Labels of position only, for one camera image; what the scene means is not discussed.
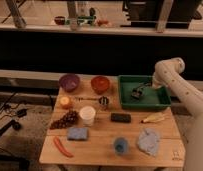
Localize red chili pepper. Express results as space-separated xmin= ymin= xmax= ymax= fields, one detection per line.
xmin=53 ymin=137 xmax=74 ymax=158

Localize dark red background bowl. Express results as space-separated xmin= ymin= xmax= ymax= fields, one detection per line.
xmin=54 ymin=16 xmax=65 ymax=25

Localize orange apple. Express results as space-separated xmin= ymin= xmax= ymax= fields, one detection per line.
xmin=60 ymin=96 xmax=72 ymax=109

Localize wooden table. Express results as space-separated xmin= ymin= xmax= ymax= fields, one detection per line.
xmin=39 ymin=80 xmax=185 ymax=168

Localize purple bowl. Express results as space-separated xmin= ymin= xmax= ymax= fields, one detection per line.
xmin=59 ymin=74 xmax=80 ymax=92

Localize dark brush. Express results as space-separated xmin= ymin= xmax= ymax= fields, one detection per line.
xmin=131 ymin=88 xmax=143 ymax=100

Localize light blue cloth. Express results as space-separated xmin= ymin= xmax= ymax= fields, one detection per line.
xmin=136 ymin=128 xmax=160 ymax=156

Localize bunch of dark grapes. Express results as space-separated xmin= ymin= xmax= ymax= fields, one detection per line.
xmin=50 ymin=110 xmax=78 ymax=129

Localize metal strainer spoon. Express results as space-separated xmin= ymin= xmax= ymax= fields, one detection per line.
xmin=76 ymin=96 xmax=109 ymax=106

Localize green background object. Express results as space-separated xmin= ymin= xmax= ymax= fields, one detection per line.
xmin=65 ymin=16 xmax=96 ymax=26

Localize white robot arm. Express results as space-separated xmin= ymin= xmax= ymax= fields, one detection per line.
xmin=152 ymin=57 xmax=203 ymax=171

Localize black sponge block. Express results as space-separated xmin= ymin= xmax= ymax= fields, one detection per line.
xmin=111 ymin=113 xmax=131 ymax=123

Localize blue cup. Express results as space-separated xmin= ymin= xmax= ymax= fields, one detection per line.
xmin=113 ymin=137 xmax=129 ymax=155

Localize blue sponge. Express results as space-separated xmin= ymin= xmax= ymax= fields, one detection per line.
xmin=67 ymin=127 xmax=88 ymax=140

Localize black cables on floor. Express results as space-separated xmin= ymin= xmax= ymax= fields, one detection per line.
xmin=0 ymin=92 xmax=29 ymax=141

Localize white cup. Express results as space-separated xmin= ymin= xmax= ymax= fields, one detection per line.
xmin=79 ymin=106 xmax=96 ymax=126

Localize yellow banana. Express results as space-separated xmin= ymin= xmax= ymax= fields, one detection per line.
xmin=142 ymin=112 xmax=165 ymax=123

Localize green plastic tray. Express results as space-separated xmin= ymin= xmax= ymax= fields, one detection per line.
xmin=118 ymin=75 xmax=171 ymax=110

